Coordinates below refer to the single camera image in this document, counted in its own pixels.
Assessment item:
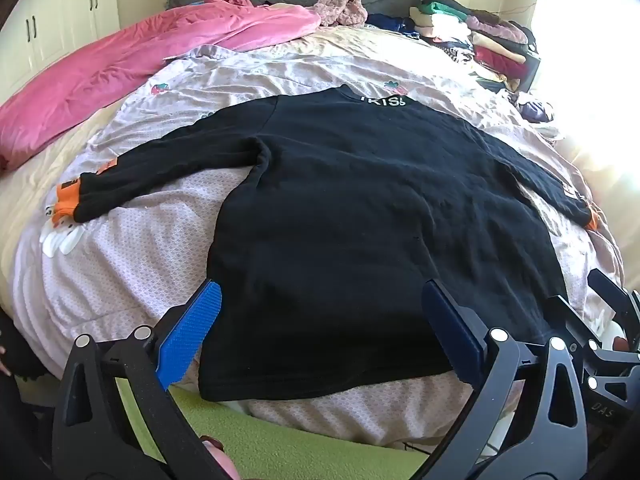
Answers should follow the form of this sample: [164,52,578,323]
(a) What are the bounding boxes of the black sweater with orange cuffs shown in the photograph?
[57,85,601,403]

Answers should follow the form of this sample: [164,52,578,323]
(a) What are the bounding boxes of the pink duvet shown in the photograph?
[0,0,322,171]

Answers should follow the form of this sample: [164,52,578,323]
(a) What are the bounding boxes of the person's left hand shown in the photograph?
[200,437,242,480]

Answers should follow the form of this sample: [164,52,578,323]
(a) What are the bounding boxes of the white wardrobe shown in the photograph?
[0,0,121,106]

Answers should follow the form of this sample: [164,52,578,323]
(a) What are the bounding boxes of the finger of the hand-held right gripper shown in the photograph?
[588,269,640,347]
[547,296,608,362]

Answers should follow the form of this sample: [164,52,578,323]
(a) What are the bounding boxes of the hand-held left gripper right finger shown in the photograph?
[415,279,589,480]

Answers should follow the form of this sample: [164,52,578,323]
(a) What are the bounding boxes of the black bag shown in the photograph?
[520,40,544,94]

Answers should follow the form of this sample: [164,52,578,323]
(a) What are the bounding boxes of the dark blue garment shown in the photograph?
[365,12,422,39]

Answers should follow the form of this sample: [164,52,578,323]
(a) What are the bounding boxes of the green fleece cloth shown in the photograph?
[114,374,428,480]

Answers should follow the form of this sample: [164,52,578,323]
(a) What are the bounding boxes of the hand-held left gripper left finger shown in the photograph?
[50,281,227,480]

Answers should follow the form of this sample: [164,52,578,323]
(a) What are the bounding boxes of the beige bed sheet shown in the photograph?
[0,25,631,321]

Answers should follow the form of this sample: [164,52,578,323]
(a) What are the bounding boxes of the pile of folded clothes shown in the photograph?
[410,0,538,93]

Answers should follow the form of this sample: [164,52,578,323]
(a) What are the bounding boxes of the light purple strawberry quilt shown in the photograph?
[12,42,626,456]

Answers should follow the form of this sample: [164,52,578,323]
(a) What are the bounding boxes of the purple crumpled clothes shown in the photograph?
[515,92,559,126]

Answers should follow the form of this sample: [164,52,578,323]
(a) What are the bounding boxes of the pink fluffy garment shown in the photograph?
[314,0,369,29]

